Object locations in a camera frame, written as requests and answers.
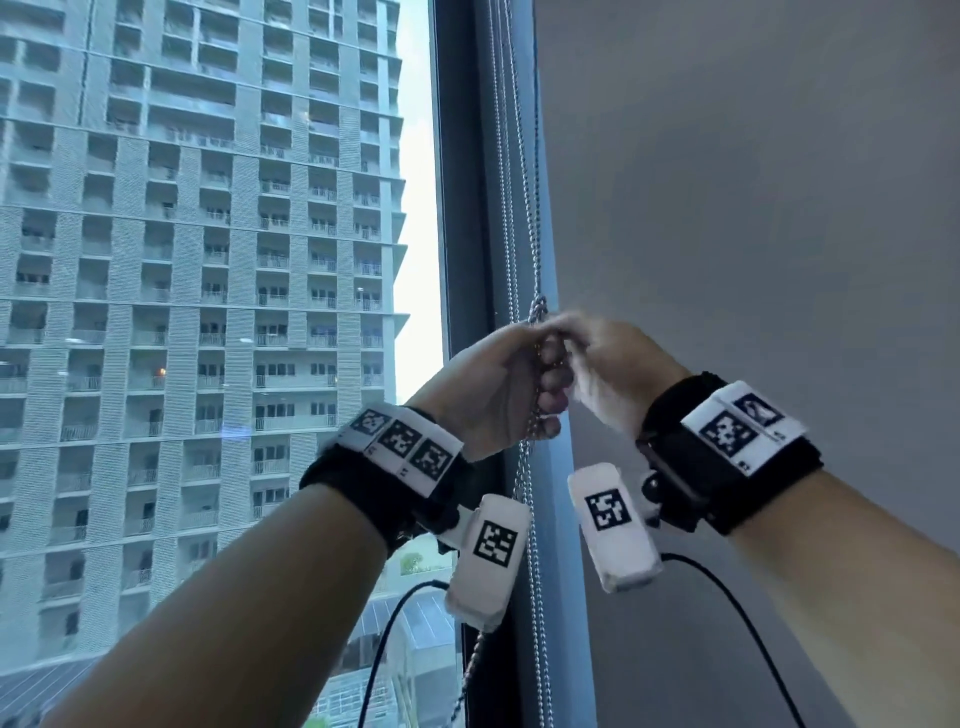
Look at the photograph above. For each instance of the white wrist camera with marker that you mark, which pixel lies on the white wrist camera with marker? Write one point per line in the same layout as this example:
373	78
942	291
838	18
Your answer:
611	529
491	562

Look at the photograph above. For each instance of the person's right forearm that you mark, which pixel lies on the person's right forearm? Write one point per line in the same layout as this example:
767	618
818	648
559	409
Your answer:
862	592

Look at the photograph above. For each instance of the low building with glass roof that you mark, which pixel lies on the low building with glass roof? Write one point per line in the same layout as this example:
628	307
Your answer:
420	637

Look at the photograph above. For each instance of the person's right hand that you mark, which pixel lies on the person's right hand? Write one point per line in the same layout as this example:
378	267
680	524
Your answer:
615	367

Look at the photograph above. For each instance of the person's left fingers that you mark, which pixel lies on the person's left fingers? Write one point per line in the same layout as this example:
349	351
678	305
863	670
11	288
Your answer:
553	386

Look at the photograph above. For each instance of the dark window frame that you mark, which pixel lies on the dark window frame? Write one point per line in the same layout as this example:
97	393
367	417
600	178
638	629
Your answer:
465	225

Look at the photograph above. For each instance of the person's right fingers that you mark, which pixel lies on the person's right fingers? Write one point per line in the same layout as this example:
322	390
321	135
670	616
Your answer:
574	330

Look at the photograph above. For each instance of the person's left forearm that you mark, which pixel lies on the person's left forearm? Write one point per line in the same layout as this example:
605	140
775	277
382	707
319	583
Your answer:
247	622

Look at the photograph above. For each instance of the grey roller blind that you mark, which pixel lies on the grey roller blind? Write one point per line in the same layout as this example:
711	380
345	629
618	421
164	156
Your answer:
750	187

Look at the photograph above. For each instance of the black wristband with marker tags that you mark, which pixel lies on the black wristband with marker tags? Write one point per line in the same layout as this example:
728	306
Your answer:
375	480
739	457

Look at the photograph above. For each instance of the grey high-rise building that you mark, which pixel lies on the grey high-rise building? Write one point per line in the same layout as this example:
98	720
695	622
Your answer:
195	300

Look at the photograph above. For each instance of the person's left hand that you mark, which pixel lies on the person's left hand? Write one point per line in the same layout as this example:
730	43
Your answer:
480	390

